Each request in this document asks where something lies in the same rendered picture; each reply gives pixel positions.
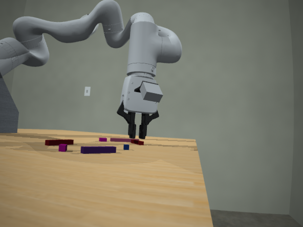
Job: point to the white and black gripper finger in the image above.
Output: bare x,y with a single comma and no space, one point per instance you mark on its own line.
144,122
130,118

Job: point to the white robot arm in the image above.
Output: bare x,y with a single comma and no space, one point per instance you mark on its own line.
146,47

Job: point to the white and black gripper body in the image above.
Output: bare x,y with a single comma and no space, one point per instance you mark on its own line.
133,101

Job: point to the small blue cube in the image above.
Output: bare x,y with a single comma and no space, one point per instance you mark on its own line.
126,147

